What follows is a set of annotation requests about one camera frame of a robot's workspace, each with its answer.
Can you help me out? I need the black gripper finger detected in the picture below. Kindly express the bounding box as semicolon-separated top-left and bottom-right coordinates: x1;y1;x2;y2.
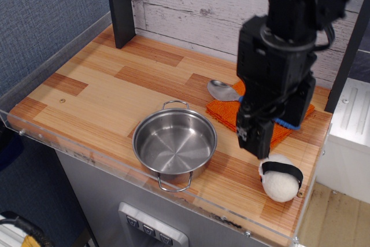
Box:
276;76;316;127
236;112;274;159

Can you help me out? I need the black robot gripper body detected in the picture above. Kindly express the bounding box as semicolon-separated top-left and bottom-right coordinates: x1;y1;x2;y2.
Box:
236;16;316;120

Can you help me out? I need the white plush egg black band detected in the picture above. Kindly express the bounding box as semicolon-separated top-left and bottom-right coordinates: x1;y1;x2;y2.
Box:
258;154;304;202

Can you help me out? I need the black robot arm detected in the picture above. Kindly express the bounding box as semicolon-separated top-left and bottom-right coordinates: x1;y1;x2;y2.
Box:
236;0;349;159

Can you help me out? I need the stainless steel pot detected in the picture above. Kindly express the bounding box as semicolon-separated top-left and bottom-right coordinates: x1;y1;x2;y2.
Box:
132;100;217;192

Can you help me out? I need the orange folded cloth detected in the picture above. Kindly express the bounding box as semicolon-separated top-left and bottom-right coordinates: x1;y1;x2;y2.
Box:
205;80;315;148

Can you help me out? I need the brass screw right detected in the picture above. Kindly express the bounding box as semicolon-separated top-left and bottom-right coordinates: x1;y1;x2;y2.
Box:
297;191;304;198

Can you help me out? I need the white aluminium block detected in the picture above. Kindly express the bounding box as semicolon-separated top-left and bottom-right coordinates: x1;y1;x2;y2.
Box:
316;78;369;203

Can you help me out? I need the silver cabinet button panel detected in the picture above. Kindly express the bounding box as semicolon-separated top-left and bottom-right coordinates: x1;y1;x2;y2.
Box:
118;202;189;246

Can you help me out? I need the blue handled metal spoon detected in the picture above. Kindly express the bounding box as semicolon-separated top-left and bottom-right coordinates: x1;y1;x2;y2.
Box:
207;80;301;130

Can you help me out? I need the black vertical post right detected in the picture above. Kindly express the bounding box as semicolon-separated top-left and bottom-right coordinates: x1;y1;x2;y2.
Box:
324;0;369;113

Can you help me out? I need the clear acrylic guard rail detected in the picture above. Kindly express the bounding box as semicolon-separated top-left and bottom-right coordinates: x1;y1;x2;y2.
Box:
0;12;333;247

